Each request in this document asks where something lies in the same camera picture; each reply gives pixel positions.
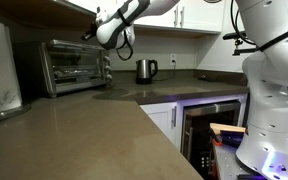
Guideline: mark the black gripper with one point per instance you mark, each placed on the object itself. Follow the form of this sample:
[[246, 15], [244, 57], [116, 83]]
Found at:
[[89, 35]]

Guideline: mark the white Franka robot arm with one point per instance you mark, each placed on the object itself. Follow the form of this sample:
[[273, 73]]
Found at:
[[270, 110]]

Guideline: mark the silver oven knob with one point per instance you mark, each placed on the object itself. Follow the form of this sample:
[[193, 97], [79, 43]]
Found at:
[[109, 77], [107, 58], [108, 68]]

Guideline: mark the silver toaster oven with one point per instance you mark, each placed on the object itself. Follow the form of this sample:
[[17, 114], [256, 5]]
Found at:
[[45, 70]]

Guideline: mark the white lower cabinet door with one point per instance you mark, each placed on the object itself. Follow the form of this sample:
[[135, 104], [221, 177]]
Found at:
[[160, 116]]

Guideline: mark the stainless steel electric kettle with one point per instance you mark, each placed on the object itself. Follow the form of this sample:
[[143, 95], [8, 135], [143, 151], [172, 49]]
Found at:
[[144, 71]]

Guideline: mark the white upper cabinet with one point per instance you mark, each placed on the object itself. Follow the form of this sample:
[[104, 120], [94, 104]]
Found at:
[[200, 15]]

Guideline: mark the small black countertop object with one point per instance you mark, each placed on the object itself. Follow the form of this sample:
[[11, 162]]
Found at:
[[203, 77]]

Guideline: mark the under-counter beverage fridge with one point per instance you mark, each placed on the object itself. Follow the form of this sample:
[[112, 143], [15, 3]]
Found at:
[[204, 110]]

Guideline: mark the orange black clamp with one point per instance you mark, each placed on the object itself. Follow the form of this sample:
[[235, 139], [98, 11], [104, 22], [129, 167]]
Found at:
[[216, 141]]

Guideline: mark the perforated robot mounting table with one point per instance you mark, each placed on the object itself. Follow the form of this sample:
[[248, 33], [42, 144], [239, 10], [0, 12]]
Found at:
[[225, 163]]

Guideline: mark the white wall outlet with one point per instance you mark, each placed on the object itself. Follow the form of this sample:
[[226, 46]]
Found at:
[[173, 57]]

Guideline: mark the black camera on stand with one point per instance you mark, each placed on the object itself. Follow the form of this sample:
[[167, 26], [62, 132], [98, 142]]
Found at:
[[230, 36]]

